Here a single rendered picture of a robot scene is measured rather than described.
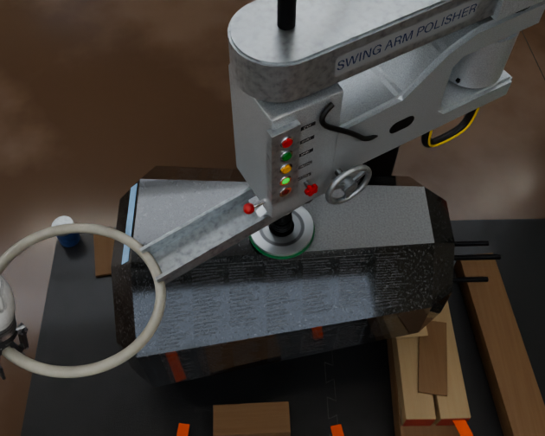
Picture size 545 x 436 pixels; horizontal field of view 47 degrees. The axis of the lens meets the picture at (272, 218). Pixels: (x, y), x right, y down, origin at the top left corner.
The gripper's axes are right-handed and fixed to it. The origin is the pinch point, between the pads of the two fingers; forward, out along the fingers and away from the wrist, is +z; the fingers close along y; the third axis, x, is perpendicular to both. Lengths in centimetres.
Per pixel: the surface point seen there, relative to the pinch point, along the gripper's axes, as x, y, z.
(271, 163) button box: -23, 64, -59
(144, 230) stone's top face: 16, 59, 5
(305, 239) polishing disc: -26, 91, -8
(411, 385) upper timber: -80, 113, 48
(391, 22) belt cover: -27, 88, -92
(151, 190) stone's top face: 27, 71, 3
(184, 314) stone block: -12, 54, 18
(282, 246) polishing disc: -22, 84, -6
